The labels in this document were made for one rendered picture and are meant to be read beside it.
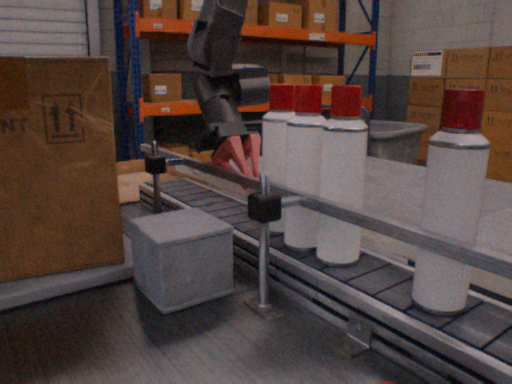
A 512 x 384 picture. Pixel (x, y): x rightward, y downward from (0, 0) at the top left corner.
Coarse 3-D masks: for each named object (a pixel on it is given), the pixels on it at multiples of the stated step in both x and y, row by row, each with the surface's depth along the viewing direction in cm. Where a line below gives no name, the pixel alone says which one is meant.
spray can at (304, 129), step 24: (312, 96) 49; (288, 120) 51; (312, 120) 50; (288, 144) 52; (312, 144) 50; (288, 168) 52; (312, 168) 51; (312, 192) 52; (288, 216) 54; (312, 216) 52; (288, 240) 54; (312, 240) 53
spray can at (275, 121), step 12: (276, 84) 57; (288, 84) 57; (276, 96) 55; (288, 96) 55; (276, 108) 56; (288, 108) 56; (264, 120) 57; (276, 120) 55; (264, 132) 57; (276, 132) 56; (264, 144) 57; (276, 144) 56; (264, 156) 58; (276, 156) 56; (264, 168) 58; (276, 168) 57; (276, 180) 57; (276, 228) 59
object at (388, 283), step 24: (168, 192) 82; (192, 192) 82; (216, 192) 82; (216, 216) 68; (240, 216) 68; (312, 264) 50; (360, 264) 50; (384, 264) 50; (360, 288) 44; (384, 288) 44; (408, 288) 44; (408, 312) 39; (480, 312) 39; (504, 312) 39; (456, 336) 35; (480, 336) 35; (504, 336) 35; (504, 360) 32
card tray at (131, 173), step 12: (120, 168) 120; (132, 168) 122; (144, 168) 124; (168, 168) 120; (120, 180) 113; (132, 180) 113; (144, 180) 113; (192, 180) 109; (120, 192) 101; (132, 192) 101; (120, 204) 91
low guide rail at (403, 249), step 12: (180, 168) 92; (192, 168) 88; (204, 180) 84; (216, 180) 80; (240, 192) 74; (252, 192) 71; (360, 240) 53; (372, 240) 51; (384, 240) 50; (396, 240) 48; (396, 252) 48; (408, 252) 47; (480, 276) 40; (492, 276) 39; (492, 288) 40; (504, 288) 39
